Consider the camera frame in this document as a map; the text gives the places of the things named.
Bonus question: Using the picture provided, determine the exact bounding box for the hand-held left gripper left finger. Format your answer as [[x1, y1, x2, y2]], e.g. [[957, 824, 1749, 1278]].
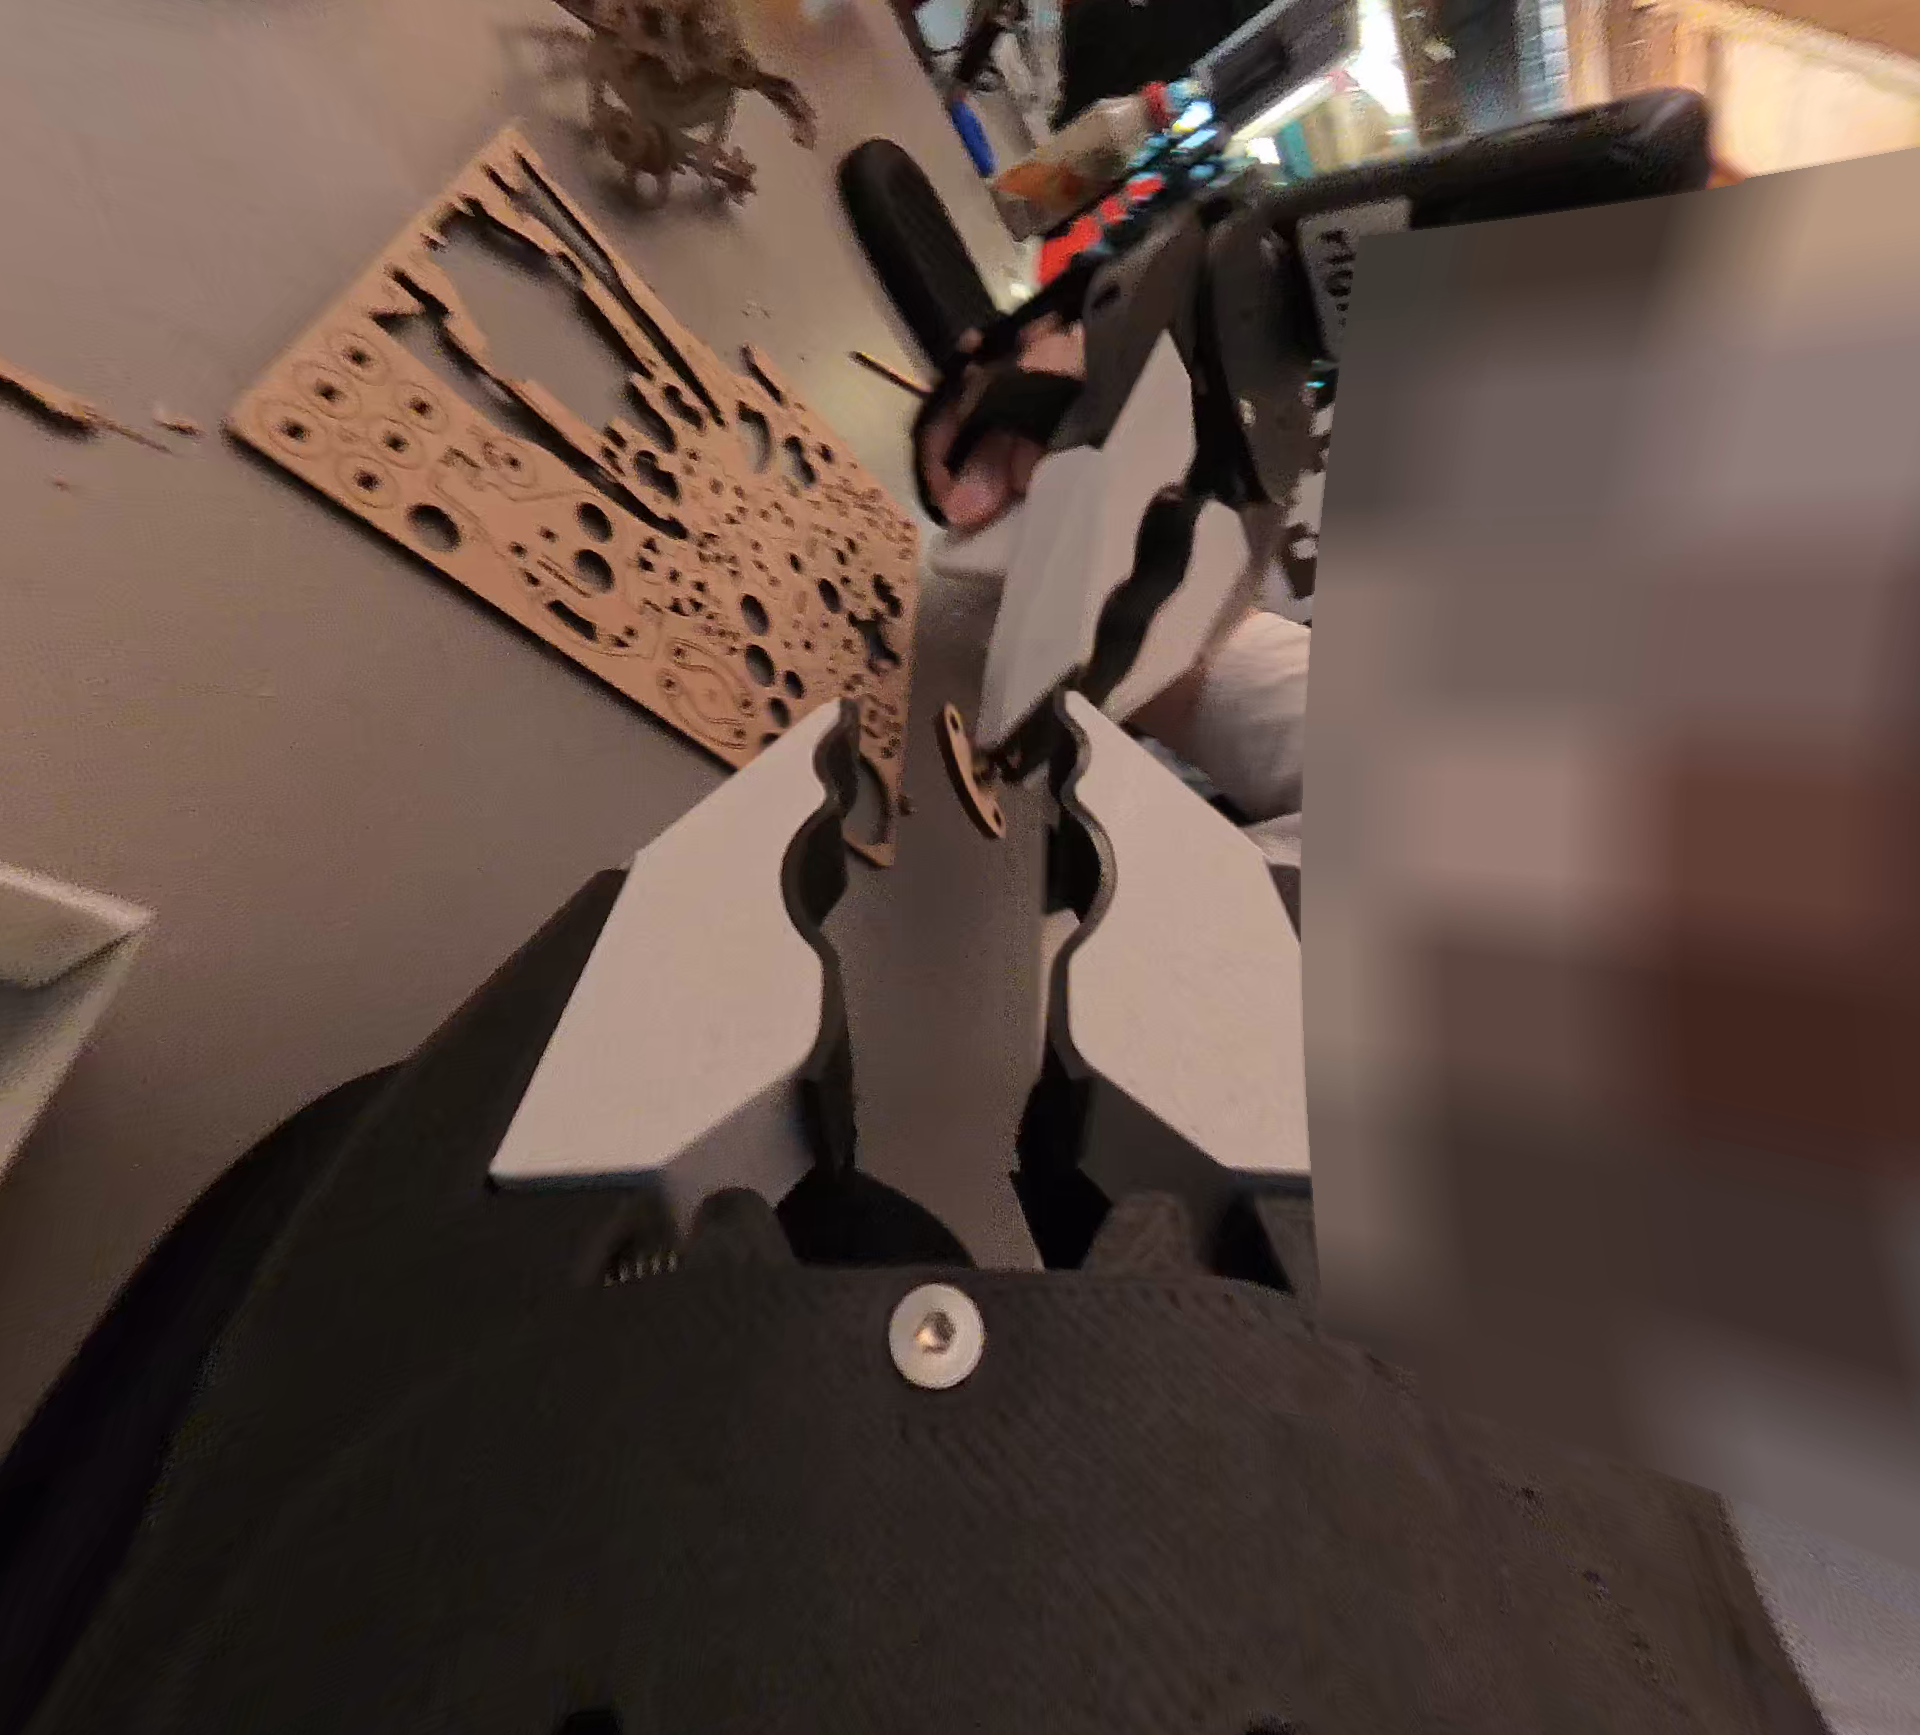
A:
[[487, 698, 865, 1192]]

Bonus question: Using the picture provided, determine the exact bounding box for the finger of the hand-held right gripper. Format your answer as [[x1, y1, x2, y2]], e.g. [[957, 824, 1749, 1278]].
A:
[[978, 333, 1206, 750], [1073, 491, 1314, 736]]

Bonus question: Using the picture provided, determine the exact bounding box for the small oval wooden part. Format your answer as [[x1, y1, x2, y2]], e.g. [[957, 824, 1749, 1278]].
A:
[[936, 700, 1010, 844]]

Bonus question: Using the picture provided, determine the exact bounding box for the assembled wooden model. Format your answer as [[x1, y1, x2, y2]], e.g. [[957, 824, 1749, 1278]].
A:
[[528, 0, 823, 217]]

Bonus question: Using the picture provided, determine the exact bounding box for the white box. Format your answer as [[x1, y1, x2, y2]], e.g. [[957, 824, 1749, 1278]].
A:
[[0, 862, 157, 1174]]

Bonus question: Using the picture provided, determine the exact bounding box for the person's right hand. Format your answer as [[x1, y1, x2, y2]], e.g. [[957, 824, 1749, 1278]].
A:
[[926, 319, 1086, 535]]

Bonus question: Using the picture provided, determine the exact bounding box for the black oval pad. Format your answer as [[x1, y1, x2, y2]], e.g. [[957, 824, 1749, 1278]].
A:
[[837, 137, 1005, 377]]

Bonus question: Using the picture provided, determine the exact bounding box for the wooden scrap strip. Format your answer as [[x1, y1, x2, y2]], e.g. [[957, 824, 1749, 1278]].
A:
[[0, 363, 171, 455]]

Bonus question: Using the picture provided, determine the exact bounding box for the laser-cut wooden parts sheet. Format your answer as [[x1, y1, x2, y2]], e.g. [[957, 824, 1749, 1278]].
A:
[[224, 129, 921, 870]]

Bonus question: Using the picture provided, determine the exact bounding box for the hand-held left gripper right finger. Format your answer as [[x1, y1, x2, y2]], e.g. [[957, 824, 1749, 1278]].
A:
[[1047, 692, 1314, 1194]]

